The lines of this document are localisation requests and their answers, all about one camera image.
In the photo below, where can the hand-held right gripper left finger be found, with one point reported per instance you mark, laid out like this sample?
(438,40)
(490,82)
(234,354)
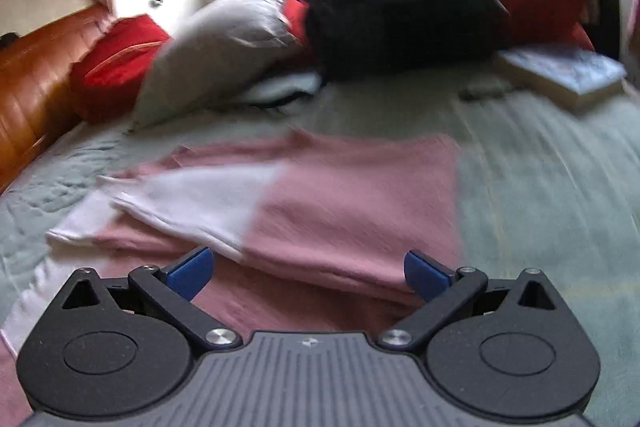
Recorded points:
(192,274)

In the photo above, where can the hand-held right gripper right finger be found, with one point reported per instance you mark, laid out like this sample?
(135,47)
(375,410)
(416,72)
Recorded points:
(425,274)

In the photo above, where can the wooden headboard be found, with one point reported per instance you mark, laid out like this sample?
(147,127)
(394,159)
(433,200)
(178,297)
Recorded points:
(35,87)

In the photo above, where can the small black object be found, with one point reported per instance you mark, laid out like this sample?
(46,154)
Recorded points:
(7,39)

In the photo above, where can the black backpack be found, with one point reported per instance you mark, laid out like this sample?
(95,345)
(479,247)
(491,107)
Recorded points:
(400,7)

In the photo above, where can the thick paperback book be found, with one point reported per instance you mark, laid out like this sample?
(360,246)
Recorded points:
(565,72)

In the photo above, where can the pink and white sweater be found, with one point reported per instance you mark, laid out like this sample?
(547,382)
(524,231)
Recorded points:
(325,207)

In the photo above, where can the grey pillow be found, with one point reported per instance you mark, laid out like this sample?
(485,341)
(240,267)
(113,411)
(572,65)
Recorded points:
(220,37)

